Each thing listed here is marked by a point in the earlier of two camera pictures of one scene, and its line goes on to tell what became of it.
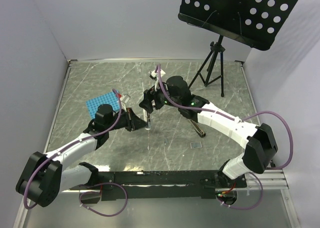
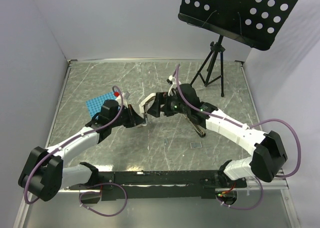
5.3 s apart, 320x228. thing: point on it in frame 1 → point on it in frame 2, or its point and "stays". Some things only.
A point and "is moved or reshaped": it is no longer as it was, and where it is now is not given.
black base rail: (174, 185) stays
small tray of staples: (195, 145) stays
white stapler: (149, 122) is moved or reshaped
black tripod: (212, 68) stays
